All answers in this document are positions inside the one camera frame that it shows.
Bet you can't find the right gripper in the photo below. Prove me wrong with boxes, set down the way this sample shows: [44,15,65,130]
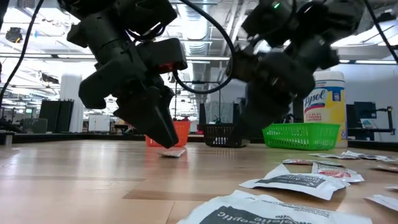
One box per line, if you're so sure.
[238,36,340,136]

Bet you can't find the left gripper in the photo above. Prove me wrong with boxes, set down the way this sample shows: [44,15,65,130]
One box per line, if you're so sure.
[66,12,180,149]

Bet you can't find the green plastic basket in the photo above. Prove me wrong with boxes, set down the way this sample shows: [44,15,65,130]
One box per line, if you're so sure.
[262,123,341,151]

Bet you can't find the black print antiseptic towelette packet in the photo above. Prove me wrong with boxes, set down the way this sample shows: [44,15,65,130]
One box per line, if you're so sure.
[238,164,351,201]
[341,150,389,161]
[177,189,374,224]

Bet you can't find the black monitor on arm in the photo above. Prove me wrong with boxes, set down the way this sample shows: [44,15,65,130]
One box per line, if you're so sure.
[346,101,396,141]

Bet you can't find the orange plastic basket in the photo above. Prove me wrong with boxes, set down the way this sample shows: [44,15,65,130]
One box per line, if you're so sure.
[145,120,191,147]

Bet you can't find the black plastic basket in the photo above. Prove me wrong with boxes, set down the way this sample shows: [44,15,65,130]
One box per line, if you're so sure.
[203,123,249,148]

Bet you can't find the white cabinet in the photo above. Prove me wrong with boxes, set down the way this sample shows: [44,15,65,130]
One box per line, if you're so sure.
[88,114,111,133]

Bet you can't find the long ceiling light bar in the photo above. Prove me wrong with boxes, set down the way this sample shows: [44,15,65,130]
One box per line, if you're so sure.
[186,55,231,62]

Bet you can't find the yellow Lysol wipes canister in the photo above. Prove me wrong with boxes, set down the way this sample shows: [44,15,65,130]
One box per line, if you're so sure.
[303,70,348,149]

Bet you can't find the white pillar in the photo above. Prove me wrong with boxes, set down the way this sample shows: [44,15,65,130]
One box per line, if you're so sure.
[59,73,86,134]

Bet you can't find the black partition panels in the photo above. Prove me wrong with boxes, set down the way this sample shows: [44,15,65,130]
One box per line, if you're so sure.
[39,99,75,134]

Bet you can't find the grey bin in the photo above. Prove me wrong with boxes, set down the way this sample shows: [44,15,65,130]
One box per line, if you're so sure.
[20,118,49,134]

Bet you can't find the plain white flat packet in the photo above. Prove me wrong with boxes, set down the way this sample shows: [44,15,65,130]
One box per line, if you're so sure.
[364,194,398,213]

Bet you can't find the black ceiling lamp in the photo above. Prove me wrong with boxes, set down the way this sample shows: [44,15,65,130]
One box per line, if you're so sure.
[5,27,24,44]

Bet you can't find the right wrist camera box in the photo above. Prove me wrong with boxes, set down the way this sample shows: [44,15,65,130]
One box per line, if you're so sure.
[229,46,265,82]

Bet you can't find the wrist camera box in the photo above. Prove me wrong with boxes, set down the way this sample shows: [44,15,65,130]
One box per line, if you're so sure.
[229,46,265,82]
[136,37,188,75]

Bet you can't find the black camera cable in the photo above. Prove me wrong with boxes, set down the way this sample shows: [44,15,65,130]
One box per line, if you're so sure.
[362,0,398,65]
[172,0,236,95]

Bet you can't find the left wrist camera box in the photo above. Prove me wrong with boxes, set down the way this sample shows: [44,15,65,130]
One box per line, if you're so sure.
[136,37,188,75]

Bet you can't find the silver ventilation duct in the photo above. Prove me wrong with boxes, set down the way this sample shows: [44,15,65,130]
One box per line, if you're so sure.
[177,0,215,103]

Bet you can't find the thin black hanging cable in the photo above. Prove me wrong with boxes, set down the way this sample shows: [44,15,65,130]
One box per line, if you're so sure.
[0,0,44,108]

